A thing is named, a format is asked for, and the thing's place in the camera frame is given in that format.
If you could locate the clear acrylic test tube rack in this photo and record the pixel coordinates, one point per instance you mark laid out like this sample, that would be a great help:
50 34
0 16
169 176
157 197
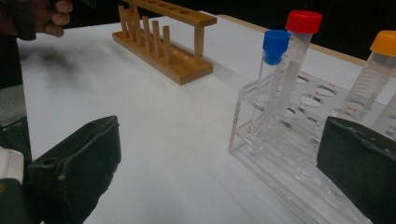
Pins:
280 174

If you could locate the blue cap test tube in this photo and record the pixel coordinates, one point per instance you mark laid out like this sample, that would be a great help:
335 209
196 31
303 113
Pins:
275 46

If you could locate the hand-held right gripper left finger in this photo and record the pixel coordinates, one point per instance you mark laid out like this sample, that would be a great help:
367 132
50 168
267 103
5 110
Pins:
77 168

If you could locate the red cap test tube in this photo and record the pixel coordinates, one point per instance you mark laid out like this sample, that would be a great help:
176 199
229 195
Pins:
303 21

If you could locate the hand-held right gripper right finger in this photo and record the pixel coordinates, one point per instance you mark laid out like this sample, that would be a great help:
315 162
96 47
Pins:
361 174

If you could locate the white table sheet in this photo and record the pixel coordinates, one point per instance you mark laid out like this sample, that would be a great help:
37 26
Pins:
174 124

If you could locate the orange cap test tube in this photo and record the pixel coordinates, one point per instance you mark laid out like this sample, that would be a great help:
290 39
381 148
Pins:
384 43

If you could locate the wooden test tube rack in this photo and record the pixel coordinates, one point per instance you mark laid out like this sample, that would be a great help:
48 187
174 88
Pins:
180 70

